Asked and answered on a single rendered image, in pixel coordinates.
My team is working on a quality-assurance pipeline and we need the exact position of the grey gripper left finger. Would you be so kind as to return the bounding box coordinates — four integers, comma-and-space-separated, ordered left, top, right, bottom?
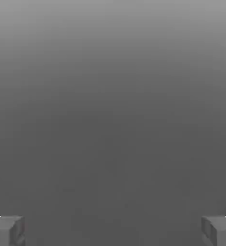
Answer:
0, 215, 26, 246

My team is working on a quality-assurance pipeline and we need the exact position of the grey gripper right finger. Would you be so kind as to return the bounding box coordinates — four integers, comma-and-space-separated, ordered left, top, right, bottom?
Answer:
201, 215, 226, 246

